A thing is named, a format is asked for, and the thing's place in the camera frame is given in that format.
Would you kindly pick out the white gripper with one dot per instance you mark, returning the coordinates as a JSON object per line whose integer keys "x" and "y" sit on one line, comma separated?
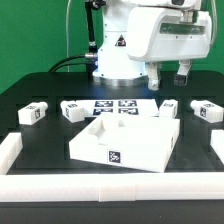
{"x": 159, "y": 34}

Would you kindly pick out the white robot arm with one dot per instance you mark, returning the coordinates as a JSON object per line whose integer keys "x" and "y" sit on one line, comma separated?
{"x": 113, "y": 65}

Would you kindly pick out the white sheet with markers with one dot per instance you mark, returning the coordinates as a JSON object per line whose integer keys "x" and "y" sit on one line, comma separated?
{"x": 94, "y": 108}

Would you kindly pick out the white U-shaped fence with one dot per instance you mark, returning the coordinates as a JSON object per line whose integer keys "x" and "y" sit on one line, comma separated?
{"x": 101, "y": 187}

